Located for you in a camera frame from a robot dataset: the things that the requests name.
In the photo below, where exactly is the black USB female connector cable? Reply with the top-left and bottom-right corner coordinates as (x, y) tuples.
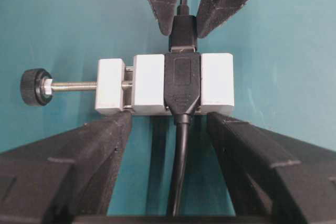
(164, 52), (202, 218)

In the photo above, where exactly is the black USB male plug cable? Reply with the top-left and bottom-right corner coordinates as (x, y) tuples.
(167, 0), (198, 54)

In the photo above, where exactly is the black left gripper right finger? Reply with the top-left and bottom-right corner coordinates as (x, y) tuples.
(207, 113), (335, 223)

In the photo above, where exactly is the white clamp vise with screw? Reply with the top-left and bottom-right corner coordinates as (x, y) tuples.
(20, 53), (234, 115)

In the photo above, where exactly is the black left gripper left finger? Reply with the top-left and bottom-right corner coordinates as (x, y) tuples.
(1, 112), (132, 223)

